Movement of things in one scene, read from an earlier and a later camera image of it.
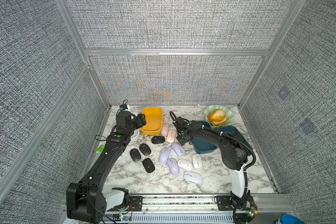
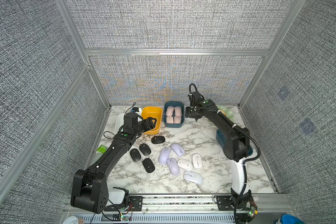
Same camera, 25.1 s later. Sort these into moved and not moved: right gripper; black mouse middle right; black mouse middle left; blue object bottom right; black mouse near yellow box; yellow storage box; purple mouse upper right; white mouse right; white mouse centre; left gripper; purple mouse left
Moved: right gripper; left gripper
Not moved: blue object bottom right; black mouse middle right; black mouse middle left; purple mouse left; white mouse right; white mouse centre; yellow storage box; purple mouse upper right; black mouse near yellow box
